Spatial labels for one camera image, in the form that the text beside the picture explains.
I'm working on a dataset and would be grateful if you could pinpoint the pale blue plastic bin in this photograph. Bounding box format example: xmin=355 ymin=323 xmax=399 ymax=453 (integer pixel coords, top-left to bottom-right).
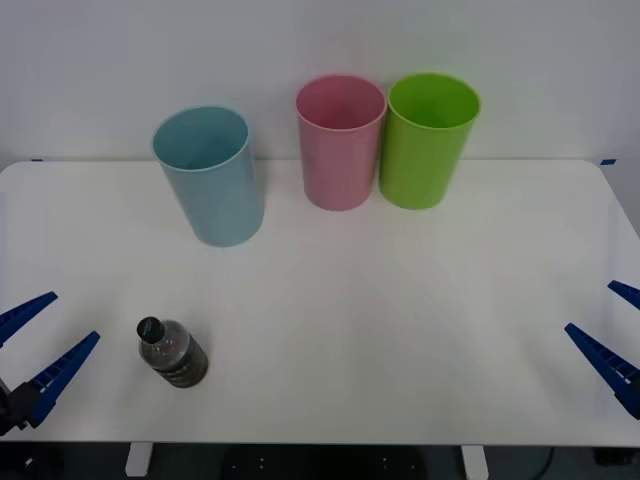
xmin=151 ymin=104 xmax=266 ymax=249

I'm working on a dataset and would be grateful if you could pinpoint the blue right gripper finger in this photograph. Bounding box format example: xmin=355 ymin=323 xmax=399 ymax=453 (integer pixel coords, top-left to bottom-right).
xmin=606 ymin=280 xmax=640 ymax=310
xmin=564 ymin=322 xmax=640 ymax=421

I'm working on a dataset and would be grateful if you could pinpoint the green plastic bin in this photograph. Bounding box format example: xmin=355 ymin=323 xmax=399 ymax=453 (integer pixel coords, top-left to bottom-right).
xmin=377 ymin=72 xmax=483 ymax=212

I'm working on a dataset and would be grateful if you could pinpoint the white table leg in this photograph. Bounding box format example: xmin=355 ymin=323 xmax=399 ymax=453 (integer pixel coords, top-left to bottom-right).
xmin=124 ymin=442 xmax=153 ymax=478
xmin=460 ymin=444 xmax=490 ymax=479

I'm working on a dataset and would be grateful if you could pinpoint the pink plastic bin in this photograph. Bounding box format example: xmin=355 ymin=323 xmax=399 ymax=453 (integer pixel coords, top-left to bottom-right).
xmin=294 ymin=73 xmax=388 ymax=213

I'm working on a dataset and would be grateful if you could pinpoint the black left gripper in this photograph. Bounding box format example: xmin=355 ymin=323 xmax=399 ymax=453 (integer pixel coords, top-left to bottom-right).
xmin=0 ymin=291 xmax=102 ymax=438

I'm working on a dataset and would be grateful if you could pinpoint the dark plastic bottle black cap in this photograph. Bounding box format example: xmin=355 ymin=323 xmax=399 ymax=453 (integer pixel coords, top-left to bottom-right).
xmin=135 ymin=315 xmax=210 ymax=390

